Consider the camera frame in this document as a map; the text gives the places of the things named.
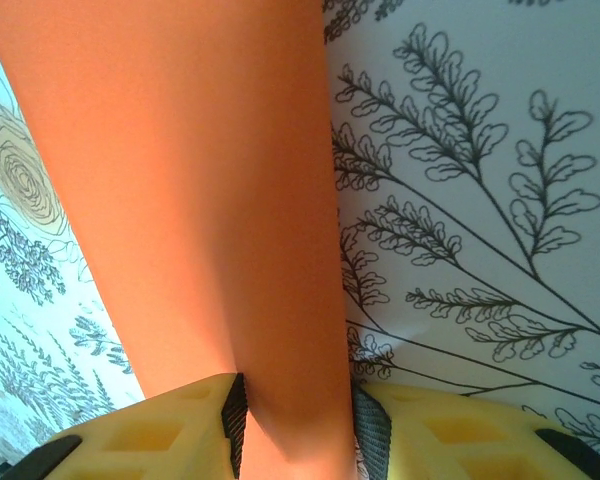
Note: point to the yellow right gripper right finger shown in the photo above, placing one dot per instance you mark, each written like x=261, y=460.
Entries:
x=455, y=440

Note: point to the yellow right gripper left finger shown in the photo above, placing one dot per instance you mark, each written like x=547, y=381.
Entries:
x=145, y=440

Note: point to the orange square paper sheet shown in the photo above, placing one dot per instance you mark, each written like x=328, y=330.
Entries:
x=180, y=200

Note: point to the floral patterned table cover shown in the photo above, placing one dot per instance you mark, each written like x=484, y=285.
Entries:
x=480, y=200

